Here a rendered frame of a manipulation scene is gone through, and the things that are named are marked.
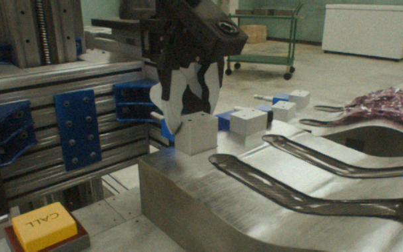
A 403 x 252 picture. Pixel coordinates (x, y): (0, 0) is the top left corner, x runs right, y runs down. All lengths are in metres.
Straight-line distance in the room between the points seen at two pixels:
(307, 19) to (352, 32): 1.68
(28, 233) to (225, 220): 0.23
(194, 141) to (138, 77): 0.42
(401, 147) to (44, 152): 0.68
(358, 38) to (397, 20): 0.70
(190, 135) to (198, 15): 0.15
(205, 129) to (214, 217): 0.15
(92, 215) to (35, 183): 0.31
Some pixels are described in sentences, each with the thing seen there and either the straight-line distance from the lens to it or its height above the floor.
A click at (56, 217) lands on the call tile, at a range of 0.47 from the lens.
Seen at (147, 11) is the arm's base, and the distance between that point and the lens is 0.86.
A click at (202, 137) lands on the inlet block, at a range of 0.47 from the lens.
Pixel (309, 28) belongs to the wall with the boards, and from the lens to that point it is 8.59.
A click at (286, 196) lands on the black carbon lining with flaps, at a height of 0.88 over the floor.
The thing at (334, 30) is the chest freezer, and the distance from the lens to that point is 7.37.
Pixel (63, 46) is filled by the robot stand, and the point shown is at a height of 0.98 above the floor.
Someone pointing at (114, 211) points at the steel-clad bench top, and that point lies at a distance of 0.53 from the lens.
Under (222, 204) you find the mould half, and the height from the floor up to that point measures 0.88.
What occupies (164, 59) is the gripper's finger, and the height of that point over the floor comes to 1.02.
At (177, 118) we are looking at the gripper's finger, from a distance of 0.45.
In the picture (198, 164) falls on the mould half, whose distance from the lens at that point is 0.44.
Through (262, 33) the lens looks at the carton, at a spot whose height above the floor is 0.22.
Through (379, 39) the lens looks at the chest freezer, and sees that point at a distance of 7.06.
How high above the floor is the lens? 1.09
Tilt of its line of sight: 22 degrees down
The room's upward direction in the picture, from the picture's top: straight up
